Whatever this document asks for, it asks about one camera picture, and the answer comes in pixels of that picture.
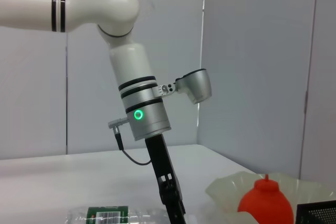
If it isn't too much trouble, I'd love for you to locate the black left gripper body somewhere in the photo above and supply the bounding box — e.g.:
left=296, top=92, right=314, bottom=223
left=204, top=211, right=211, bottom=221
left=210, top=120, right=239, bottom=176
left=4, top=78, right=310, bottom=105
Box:
left=144, top=134, right=184, bottom=204

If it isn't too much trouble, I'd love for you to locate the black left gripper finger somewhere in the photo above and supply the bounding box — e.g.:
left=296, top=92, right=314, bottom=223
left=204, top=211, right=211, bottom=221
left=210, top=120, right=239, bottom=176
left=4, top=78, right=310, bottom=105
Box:
left=162, top=197, right=187, bottom=224

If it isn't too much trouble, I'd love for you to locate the clear water bottle green label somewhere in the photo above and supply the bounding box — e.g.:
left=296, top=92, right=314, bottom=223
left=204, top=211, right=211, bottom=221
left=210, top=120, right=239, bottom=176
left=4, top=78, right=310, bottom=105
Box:
left=65, top=204, right=169, bottom=224

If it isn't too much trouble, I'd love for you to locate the red-orange toy fruit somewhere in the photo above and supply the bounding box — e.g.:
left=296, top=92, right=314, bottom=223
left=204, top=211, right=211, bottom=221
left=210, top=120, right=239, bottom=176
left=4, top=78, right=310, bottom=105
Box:
left=237, top=173, right=295, bottom=224

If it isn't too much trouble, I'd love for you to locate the translucent green fruit bowl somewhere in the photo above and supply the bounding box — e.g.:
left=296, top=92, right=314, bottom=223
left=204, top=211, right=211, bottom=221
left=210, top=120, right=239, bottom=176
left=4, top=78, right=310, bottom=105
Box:
left=205, top=170, right=336, bottom=224

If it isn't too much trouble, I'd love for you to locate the black mesh pen holder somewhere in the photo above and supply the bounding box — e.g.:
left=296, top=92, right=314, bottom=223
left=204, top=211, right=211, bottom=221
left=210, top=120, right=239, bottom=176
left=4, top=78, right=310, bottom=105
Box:
left=296, top=200, right=336, bottom=224

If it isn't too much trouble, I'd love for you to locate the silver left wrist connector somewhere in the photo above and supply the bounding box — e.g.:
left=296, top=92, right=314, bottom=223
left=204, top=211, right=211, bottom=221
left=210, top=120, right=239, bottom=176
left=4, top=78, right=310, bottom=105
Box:
left=107, top=117, right=130, bottom=131

